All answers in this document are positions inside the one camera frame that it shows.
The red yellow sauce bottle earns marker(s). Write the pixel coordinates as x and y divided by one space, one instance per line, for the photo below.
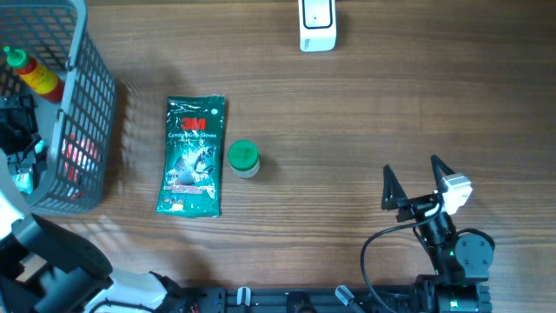
45 82

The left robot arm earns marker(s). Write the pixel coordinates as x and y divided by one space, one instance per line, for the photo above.
46 268

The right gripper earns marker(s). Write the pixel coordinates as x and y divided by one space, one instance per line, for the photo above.
393 192

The red tissue packet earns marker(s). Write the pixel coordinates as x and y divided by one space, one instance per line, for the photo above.
80 166

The green 3M gloves packet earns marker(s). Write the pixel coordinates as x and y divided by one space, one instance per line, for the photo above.
192 172

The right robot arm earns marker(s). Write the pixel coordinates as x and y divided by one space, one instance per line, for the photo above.
461 258

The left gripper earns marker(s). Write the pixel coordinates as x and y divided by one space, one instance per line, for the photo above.
22 108

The white barcode scanner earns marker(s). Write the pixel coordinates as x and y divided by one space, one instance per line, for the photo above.
317 25

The green lid jar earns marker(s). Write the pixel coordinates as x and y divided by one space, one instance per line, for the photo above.
244 159

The grey plastic mesh basket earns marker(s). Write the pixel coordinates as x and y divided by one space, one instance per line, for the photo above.
55 33

